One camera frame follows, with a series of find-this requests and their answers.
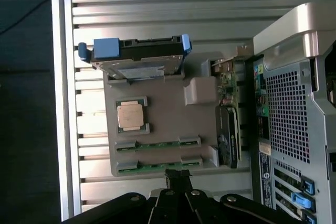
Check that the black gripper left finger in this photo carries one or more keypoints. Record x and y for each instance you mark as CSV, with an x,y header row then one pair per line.
x,y
136,208

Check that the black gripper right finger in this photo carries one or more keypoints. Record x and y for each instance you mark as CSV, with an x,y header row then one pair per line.
x,y
231,208

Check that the green RAM stick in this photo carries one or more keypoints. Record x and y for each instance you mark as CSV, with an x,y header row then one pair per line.
x,y
155,167
157,145

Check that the blue expansion slot clip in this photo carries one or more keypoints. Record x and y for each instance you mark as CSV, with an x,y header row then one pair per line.
x,y
302,202
307,186
309,218

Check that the graphics card with black cooler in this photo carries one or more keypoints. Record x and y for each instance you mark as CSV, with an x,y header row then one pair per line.
x,y
228,134

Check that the silver CPU chip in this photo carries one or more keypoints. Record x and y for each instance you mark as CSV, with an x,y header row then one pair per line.
x,y
130,116

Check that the grey plastic parts rack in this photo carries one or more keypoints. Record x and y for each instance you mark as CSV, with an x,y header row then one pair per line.
x,y
168,113

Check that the grey PC case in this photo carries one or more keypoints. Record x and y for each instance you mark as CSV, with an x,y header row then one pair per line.
x,y
288,108

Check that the hard disk in blue caddy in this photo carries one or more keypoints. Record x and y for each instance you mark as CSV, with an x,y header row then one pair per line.
x,y
136,51

